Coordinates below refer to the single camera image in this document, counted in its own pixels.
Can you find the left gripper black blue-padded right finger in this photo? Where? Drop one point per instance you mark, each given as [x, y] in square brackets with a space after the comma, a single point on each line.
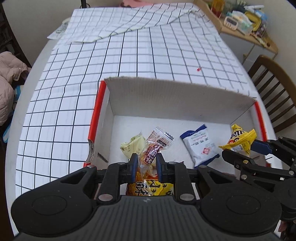
[177, 174]

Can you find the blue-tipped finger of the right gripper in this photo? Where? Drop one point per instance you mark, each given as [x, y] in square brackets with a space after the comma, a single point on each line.
[261, 147]

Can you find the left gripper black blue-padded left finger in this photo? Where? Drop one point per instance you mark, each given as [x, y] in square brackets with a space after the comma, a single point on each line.
[116, 175]

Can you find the yellow candy packet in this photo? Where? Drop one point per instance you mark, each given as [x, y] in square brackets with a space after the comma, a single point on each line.
[240, 140]

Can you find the red yellow chip bag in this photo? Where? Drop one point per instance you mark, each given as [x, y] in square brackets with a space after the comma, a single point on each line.
[149, 185]

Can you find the cream star snack packet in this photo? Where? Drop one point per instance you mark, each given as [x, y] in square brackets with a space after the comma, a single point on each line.
[135, 145]

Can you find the small pink clear candy packet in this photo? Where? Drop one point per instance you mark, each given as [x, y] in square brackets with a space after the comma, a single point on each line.
[158, 140]

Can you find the white red-seal packet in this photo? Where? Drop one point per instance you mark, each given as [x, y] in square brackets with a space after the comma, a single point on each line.
[200, 146]

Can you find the person's hand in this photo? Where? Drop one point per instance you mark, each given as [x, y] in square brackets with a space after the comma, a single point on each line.
[282, 228]

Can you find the red cardboard box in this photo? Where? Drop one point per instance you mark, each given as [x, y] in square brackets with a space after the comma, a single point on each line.
[127, 106]

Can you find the wooden chair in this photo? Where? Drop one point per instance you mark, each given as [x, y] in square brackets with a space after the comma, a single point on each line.
[276, 90]

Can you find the wooden side cabinet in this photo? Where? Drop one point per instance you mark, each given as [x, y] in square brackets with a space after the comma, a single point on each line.
[245, 48]

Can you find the tissue pack on cabinet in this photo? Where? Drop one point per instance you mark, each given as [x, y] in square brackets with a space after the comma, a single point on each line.
[244, 24]

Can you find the white grid tablecloth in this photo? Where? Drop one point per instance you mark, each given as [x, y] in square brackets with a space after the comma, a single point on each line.
[174, 42]

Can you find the blue white bag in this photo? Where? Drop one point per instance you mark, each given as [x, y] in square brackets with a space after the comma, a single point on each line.
[5, 128]

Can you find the white digital timer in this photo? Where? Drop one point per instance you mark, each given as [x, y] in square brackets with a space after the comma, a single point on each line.
[230, 23]

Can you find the yellow box on cabinet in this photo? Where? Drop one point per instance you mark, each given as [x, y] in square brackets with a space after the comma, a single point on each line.
[256, 21]

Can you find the pink puffer jacket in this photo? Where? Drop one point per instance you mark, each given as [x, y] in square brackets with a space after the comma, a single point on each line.
[12, 69]

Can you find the orange drink bottle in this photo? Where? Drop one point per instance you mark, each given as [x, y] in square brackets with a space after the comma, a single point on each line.
[217, 7]

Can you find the paper and glass on table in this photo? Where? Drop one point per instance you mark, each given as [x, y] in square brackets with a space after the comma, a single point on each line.
[57, 34]

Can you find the pink object behind tablecloth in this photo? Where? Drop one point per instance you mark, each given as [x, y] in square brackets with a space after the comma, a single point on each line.
[134, 4]

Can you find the silver desk lamp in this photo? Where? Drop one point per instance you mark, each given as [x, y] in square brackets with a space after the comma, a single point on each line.
[84, 4]

